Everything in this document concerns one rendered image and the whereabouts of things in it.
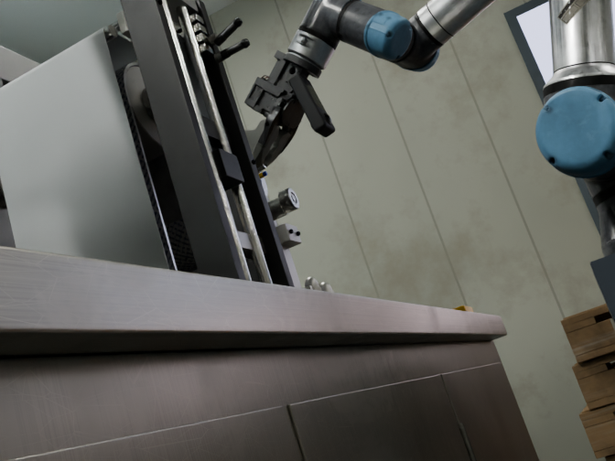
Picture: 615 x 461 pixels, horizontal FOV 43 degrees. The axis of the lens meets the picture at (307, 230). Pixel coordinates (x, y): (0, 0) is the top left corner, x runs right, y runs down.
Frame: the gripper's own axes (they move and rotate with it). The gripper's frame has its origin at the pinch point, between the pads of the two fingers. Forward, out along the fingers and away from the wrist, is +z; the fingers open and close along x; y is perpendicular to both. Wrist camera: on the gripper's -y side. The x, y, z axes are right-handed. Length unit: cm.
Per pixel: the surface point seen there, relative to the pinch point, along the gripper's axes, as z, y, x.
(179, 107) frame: -3.2, -8.8, 41.4
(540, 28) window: -115, 39, -253
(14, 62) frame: 5, 52, 12
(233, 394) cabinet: 11, -48, 75
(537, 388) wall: 37, -42, -254
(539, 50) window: -105, 34, -253
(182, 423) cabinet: 12, -48, 82
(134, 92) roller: -1.6, 9.4, 28.3
